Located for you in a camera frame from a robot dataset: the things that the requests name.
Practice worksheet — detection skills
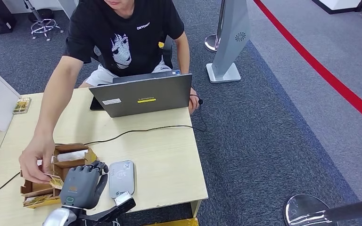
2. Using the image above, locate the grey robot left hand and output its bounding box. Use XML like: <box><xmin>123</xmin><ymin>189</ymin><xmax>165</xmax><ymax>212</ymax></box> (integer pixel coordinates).
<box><xmin>59</xmin><ymin>161</ymin><xmax>110</xmax><ymax>210</ymax></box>

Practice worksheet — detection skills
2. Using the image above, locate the person's right hand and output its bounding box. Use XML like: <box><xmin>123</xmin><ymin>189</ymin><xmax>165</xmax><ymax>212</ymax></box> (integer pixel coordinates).
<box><xmin>18</xmin><ymin>133</ymin><xmax>57</xmax><ymax>185</ymax></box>

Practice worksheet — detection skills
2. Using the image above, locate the white card stack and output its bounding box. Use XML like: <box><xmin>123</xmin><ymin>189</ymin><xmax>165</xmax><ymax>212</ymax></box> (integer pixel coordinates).
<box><xmin>57</xmin><ymin>149</ymin><xmax>89</xmax><ymax>163</ymax></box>

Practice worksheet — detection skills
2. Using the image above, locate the wooden card organizer box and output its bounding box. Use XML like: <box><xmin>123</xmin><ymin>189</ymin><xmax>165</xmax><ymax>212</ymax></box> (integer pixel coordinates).
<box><xmin>20</xmin><ymin>143</ymin><xmax>98</xmax><ymax>209</ymax></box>

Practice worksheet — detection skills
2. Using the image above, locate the yellow key card stack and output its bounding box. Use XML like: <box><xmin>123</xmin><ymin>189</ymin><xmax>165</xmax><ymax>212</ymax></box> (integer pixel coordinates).
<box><xmin>23</xmin><ymin>194</ymin><xmax>54</xmax><ymax>207</ymax></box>

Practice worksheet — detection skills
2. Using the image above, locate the grey card reader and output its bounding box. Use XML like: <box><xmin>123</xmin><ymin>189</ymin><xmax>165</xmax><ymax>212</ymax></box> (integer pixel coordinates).
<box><xmin>108</xmin><ymin>160</ymin><xmax>135</xmax><ymax>199</ymax></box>

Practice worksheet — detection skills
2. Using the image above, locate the yellow room key card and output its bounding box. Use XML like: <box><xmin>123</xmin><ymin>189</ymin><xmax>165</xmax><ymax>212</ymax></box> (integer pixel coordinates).
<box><xmin>12</xmin><ymin>97</ymin><xmax>32</xmax><ymax>115</ymax></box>

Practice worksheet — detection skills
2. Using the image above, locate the person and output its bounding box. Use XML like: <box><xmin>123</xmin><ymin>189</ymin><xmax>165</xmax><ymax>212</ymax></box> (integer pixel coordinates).
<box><xmin>18</xmin><ymin>0</ymin><xmax>201</xmax><ymax>185</ymax></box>

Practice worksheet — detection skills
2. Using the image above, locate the black pad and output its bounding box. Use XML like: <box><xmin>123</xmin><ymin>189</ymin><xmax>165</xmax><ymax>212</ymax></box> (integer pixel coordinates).
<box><xmin>90</xmin><ymin>96</ymin><xmax>104</xmax><ymax>111</ymax></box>

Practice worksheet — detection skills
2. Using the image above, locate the yellow box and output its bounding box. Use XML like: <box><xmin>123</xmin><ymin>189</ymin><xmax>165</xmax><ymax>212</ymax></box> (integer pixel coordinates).
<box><xmin>143</xmin><ymin>218</ymin><xmax>199</xmax><ymax>226</ymax></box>

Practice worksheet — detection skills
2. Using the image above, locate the grey laptop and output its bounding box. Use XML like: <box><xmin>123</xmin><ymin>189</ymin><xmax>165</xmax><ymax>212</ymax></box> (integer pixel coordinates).
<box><xmin>89</xmin><ymin>69</ymin><xmax>193</xmax><ymax>118</ymax></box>

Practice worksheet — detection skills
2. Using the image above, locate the chrome stool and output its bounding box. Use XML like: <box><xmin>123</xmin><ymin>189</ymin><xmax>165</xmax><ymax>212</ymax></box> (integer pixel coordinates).
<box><xmin>23</xmin><ymin>0</ymin><xmax>65</xmax><ymax>42</ymax></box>

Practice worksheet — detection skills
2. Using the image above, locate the black round seat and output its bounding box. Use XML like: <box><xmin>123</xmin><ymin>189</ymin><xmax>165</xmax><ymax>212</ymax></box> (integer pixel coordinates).
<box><xmin>28</xmin><ymin>8</ymin><xmax>54</xmax><ymax>23</ymax></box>

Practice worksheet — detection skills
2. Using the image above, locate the white desk panel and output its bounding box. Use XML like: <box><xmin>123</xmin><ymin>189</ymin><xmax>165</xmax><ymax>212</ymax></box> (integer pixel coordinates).
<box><xmin>2</xmin><ymin>0</ymin><xmax>79</xmax><ymax>20</ymax></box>

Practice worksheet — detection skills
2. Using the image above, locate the black office chair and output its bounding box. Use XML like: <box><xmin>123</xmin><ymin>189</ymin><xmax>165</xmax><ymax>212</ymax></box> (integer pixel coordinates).
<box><xmin>92</xmin><ymin>36</ymin><xmax>174</xmax><ymax>69</ymax></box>

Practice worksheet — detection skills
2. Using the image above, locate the grey kiosk stand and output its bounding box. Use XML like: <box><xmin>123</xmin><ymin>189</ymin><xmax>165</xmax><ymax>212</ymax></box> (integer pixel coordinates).
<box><xmin>206</xmin><ymin>0</ymin><xmax>251</xmax><ymax>84</ymax></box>

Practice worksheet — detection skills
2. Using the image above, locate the white platform with black edge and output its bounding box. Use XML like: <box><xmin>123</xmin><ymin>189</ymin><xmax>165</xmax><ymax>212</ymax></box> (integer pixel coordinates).
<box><xmin>311</xmin><ymin>0</ymin><xmax>362</xmax><ymax>15</ymax></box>

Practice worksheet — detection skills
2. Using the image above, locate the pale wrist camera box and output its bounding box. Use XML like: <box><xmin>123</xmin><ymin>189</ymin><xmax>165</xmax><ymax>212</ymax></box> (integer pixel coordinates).
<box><xmin>113</xmin><ymin>191</ymin><xmax>137</xmax><ymax>215</ymax></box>

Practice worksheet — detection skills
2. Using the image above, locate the black cable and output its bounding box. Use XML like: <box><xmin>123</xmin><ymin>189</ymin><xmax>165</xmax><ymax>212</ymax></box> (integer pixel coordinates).
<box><xmin>0</xmin><ymin>94</ymin><xmax>207</xmax><ymax>197</ymax></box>

